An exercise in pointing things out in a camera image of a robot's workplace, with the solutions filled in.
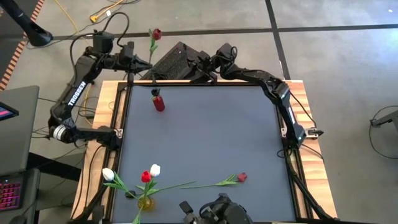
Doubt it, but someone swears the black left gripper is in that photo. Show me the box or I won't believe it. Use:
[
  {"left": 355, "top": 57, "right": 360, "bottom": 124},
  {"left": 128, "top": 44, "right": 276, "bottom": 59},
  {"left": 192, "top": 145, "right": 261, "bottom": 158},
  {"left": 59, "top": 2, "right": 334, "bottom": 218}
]
[{"left": 119, "top": 41, "right": 153, "bottom": 74}]

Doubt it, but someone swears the red artificial tulip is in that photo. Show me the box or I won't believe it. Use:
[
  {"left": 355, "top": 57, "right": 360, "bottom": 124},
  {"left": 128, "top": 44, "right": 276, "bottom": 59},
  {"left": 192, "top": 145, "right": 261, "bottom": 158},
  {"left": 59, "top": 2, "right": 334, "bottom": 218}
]
[
  {"left": 148, "top": 27, "right": 163, "bottom": 65},
  {"left": 141, "top": 170, "right": 153, "bottom": 202},
  {"left": 180, "top": 172, "right": 248, "bottom": 190}
]

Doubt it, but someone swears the white artificial tulip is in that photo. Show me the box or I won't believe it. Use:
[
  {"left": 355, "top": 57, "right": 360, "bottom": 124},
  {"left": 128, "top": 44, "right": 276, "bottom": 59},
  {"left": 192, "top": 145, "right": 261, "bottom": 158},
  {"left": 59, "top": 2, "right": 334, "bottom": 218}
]
[
  {"left": 149, "top": 164, "right": 162, "bottom": 200},
  {"left": 101, "top": 167, "right": 141, "bottom": 202}
]

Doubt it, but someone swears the red ribbed glass vase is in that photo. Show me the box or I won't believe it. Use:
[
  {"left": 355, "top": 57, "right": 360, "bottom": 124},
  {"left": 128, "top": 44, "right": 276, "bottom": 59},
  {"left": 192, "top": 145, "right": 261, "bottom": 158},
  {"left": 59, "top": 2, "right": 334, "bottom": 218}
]
[{"left": 151, "top": 95, "right": 166, "bottom": 113}]

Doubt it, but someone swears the amber glass vase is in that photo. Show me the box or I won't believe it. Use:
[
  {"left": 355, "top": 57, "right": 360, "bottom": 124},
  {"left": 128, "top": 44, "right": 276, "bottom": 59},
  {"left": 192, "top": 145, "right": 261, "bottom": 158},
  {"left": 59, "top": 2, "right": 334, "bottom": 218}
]
[{"left": 137, "top": 195, "right": 155, "bottom": 212}]

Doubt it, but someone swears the black perforated computer tower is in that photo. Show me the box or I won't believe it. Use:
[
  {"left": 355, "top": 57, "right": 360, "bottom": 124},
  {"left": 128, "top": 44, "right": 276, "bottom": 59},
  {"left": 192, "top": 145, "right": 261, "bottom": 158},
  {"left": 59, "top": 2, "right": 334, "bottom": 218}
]
[{"left": 140, "top": 41, "right": 203, "bottom": 81}]

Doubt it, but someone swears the black floor stand pole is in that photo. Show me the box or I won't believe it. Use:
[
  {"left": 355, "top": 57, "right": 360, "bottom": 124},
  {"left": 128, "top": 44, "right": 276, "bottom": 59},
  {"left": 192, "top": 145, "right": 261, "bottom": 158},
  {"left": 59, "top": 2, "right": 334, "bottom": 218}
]
[{"left": 0, "top": 0, "right": 53, "bottom": 47}]

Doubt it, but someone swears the orange black striped tape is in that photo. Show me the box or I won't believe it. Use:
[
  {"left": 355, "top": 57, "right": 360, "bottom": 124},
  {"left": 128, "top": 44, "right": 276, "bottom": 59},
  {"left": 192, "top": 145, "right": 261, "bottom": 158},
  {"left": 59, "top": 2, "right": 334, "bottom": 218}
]
[{"left": 0, "top": 0, "right": 46, "bottom": 91}]

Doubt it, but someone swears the gray side table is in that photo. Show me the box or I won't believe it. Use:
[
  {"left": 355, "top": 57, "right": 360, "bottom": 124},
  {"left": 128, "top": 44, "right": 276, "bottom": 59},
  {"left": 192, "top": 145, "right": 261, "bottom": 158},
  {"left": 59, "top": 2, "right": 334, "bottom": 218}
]
[{"left": 0, "top": 85, "right": 40, "bottom": 177}]

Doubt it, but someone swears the small dark display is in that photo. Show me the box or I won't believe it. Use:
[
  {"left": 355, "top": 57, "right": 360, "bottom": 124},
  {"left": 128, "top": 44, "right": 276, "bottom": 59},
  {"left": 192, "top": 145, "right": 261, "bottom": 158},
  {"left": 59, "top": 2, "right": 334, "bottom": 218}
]
[{"left": 0, "top": 102, "right": 19, "bottom": 122}]

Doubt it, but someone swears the green leafy flower stem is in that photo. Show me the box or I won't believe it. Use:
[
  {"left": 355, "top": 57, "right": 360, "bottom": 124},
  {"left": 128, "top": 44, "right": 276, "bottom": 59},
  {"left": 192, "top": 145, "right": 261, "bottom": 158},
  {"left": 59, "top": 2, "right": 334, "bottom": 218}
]
[{"left": 132, "top": 207, "right": 144, "bottom": 224}]

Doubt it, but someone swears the backlit keyboard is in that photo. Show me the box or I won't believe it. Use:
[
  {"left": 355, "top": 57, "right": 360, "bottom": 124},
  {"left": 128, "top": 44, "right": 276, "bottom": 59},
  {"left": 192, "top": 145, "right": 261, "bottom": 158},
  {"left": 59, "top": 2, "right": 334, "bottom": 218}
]
[{"left": 0, "top": 169, "right": 41, "bottom": 224}]

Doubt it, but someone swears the black table border frame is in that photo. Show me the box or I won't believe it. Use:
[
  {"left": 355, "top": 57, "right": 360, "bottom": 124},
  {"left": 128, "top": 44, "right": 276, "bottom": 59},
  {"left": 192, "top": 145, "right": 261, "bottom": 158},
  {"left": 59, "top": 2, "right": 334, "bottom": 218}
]
[{"left": 105, "top": 80, "right": 301, "bottom": 224}]

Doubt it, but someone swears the yellow extension cord plug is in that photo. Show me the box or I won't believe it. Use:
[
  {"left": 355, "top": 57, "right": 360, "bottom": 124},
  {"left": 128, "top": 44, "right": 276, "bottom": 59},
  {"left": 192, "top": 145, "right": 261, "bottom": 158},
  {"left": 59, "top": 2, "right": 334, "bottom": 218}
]
[{"left": 89, "top": 0, "right": 125, "bottom": 24}]

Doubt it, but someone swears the black frame strut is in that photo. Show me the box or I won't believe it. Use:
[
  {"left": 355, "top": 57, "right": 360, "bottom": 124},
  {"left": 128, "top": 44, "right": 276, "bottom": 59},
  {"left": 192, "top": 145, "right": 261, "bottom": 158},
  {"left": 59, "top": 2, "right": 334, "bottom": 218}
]
[
  {"left": 284, "top": 149, "right": 335, "bottom": 222},
  {"left": 73, "top": 183, "right": 109, "bottom": 222}
]

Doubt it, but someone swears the black stand with cable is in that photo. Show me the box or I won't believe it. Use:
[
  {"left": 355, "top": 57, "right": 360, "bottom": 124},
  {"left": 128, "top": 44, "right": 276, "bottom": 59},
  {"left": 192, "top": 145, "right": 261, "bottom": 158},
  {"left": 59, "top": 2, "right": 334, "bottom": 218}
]
[{"left": 369, "top": 105, "right": 398, "bottom": 160}]

